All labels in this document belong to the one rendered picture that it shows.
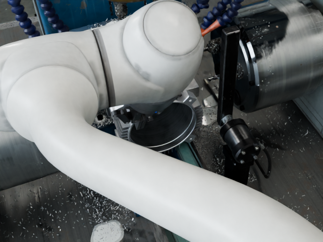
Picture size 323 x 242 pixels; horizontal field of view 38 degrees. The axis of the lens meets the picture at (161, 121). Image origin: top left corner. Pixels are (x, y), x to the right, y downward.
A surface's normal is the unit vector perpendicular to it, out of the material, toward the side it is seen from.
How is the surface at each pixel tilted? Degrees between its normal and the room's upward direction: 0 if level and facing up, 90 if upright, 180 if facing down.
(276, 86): 84
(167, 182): 19
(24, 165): 84
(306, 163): 0
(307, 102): 90
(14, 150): 66
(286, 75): 73
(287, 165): 0
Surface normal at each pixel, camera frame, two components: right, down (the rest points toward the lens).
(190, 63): 0.59, 0.70
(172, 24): 0.15, -0.29
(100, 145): -0.23, -0.69
